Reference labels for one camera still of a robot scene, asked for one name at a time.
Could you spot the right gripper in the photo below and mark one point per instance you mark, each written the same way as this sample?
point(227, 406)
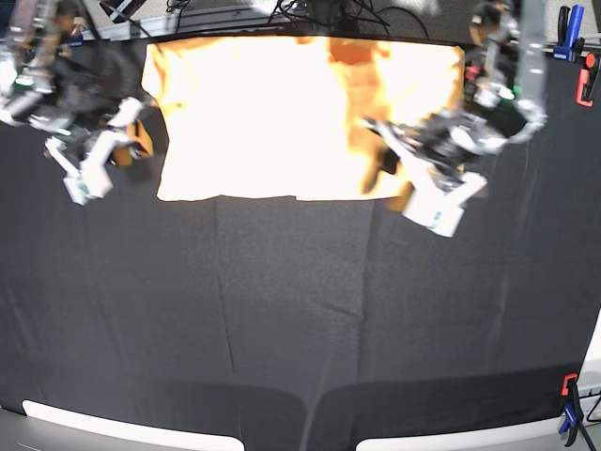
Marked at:
point(74, 139)

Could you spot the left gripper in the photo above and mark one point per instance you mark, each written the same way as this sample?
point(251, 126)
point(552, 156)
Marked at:
point(447, 141)

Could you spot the yellow t-shirt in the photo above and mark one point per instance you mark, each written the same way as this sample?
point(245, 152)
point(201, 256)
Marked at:
point(259, 117)

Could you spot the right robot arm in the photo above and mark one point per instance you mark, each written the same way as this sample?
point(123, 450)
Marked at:
point(92, 113)

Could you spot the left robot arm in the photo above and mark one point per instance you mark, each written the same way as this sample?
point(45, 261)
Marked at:
point(503, 100)

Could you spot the red black clamp right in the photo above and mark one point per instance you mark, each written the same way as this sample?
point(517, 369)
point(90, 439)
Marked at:
point(586, 80)

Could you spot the black table cloth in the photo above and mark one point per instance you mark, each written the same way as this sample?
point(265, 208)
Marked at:
point(294, 325)

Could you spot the blue clamp top right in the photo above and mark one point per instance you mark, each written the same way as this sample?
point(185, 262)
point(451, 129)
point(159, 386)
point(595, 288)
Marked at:
point(568, 44)

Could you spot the blue clamp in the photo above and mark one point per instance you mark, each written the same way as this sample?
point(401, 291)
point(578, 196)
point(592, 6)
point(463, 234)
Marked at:
point(568, 44)
point(571, 409)

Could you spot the blue clamp bottom right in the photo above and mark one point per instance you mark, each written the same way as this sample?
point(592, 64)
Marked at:
point(571, 409)

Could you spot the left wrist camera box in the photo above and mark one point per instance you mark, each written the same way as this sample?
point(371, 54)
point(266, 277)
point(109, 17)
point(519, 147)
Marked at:
point(438, 211)

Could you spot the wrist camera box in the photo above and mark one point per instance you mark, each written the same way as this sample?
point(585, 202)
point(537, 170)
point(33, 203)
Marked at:
point(438, 211)
point(88, 179)

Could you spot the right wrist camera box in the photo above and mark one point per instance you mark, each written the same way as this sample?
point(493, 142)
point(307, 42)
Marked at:
point(88, 179)

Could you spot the aluminium rail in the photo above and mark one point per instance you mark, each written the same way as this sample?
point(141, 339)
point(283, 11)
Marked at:
point(213, 20)

